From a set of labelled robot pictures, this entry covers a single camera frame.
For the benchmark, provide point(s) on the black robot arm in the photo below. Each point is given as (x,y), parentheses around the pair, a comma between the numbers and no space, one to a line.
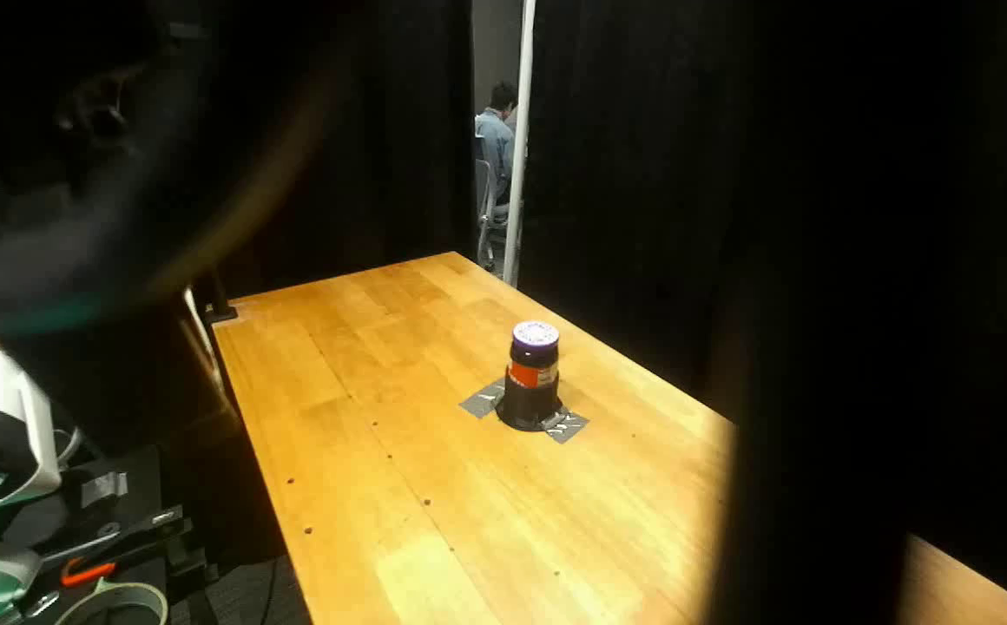
(131,159)

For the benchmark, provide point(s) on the upside-down dark cup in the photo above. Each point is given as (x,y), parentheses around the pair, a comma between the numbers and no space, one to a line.
(531,378)

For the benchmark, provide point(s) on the white vertical pole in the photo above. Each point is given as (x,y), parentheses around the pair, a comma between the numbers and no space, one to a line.
(518,175)

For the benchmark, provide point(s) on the person in blue shirt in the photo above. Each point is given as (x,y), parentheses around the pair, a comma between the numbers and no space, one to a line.
(494,135)

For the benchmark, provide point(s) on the black table clamp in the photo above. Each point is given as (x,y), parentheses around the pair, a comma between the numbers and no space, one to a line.
(214,298)

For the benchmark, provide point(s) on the black curtain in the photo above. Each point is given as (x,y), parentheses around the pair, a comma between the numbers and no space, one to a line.
(796,209)

